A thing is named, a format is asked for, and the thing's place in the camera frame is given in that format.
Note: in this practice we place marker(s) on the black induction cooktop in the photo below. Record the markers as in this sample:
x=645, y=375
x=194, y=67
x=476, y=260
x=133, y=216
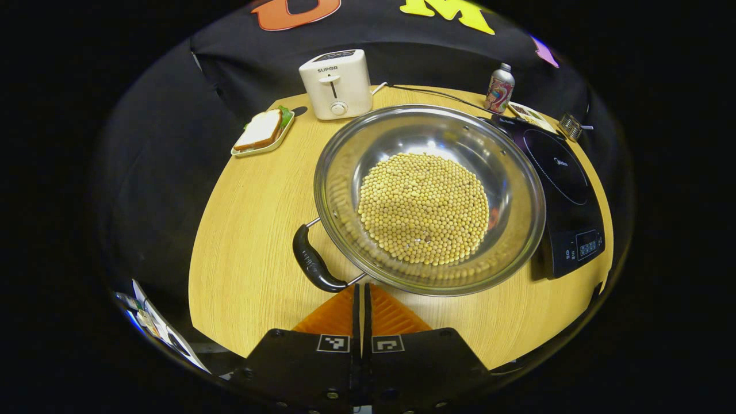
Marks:
x=566, y=178

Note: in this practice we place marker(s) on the black backdrop cloth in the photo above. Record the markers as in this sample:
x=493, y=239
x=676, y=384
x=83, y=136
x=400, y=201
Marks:
x=402, y=52

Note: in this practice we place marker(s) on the printed metal bottle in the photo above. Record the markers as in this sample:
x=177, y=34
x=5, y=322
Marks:
x=499, y=92

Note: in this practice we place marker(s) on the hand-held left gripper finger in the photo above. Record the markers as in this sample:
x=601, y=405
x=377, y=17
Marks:
x=367, y=316
x=356, y=316

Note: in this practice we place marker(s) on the pile of soybeans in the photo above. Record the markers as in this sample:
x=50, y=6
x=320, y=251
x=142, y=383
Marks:
x=422, y=207

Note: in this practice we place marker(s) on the sandwich with lettuce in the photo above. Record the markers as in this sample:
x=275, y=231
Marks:
x=259, y=129

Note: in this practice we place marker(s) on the small metal grater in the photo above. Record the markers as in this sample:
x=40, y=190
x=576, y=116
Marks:
x=569, y=126

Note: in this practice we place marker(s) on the white divided dish with beans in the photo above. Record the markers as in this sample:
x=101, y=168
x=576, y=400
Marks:
x=532, y=117

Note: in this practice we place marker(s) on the small pale green tray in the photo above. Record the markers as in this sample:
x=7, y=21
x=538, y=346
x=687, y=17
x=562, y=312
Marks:
x=270, y=148

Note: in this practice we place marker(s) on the white toaster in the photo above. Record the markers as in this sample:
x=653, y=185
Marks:
x=339, y=80

